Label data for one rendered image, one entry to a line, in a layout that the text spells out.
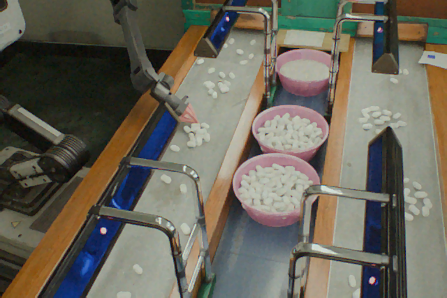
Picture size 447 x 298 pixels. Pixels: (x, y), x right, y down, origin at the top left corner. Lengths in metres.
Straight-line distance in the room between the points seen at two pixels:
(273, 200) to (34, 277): 0.71
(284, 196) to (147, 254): 0.44
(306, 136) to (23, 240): 1.09
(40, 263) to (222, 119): 0.81
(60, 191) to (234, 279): 0.92
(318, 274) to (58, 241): 0.72
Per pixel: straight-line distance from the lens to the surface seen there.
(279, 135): 1.70
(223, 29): 1.66
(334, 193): 0.97
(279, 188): 1.51
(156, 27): 3.57
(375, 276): 0.90
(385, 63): 1.48
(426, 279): 1.36
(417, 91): 2.02
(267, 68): 1.78
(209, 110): 1.83
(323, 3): 2.27
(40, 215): 1.96
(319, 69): 2.10
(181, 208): 1.46
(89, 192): 1.54
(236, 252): 1.42
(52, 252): 1.42
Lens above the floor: 1.80
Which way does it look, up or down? 39 degrees down
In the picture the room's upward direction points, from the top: 4 degrees counter-clockwise
